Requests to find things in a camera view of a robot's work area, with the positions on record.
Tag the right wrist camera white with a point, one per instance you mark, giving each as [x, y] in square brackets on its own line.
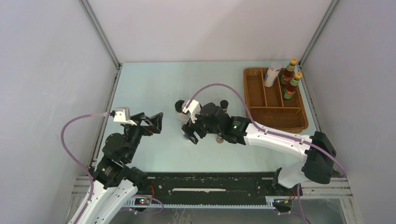
[191, 108]

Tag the small black-lid spice jar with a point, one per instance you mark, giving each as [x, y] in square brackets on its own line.
[224, 105]

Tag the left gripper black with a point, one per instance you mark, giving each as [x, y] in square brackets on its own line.
[155, 123]

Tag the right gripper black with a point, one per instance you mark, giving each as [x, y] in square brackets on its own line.
[189, 130]

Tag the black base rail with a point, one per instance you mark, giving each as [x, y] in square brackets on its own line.
[227, 190]

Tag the aluminium corner frame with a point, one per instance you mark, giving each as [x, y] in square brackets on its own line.
[86, 6]
[324, 21]

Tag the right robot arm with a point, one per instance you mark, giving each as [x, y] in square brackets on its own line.
[315, 153]

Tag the blue-label silver-lid jar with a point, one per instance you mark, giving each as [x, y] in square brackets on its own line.
[187, 133]
[272, 74]

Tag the black-spout-lid jar white beads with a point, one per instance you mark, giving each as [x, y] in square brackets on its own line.
[179, 110]

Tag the front black-lid spice jar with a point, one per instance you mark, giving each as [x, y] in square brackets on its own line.
[219, 139]

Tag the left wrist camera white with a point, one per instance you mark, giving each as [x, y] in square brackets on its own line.
[122, 116]

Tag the aluminium corner frame left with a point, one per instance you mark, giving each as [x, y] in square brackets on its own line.
[86, 6]

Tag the yellow-cap sauce bottle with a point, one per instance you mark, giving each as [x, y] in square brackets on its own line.
[288, 73]
[292, 86]

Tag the aluminium corner frame right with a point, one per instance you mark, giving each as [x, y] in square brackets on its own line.
[324, 21]

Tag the wicker divided basket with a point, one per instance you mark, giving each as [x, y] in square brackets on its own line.
[267, 105]

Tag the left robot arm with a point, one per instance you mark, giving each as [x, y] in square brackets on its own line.
[112, 183]

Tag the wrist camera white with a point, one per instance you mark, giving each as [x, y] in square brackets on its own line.
[122, 116]
[191, 108]

